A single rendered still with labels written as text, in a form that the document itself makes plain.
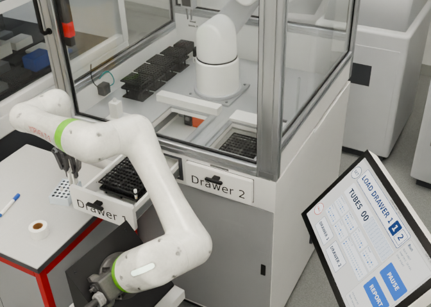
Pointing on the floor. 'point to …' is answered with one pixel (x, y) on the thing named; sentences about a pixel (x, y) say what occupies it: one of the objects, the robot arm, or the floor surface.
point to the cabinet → (253, 236)
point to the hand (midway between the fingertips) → (72, 177)
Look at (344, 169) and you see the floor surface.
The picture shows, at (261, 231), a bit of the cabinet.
